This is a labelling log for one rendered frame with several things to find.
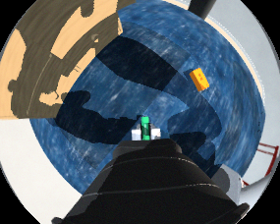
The orange rectangular block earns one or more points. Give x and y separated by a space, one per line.
199 79

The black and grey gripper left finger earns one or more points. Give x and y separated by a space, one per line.
137 133

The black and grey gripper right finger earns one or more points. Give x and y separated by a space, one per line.
154 133

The small wooden chest of drawers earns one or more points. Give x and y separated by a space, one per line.
69 63

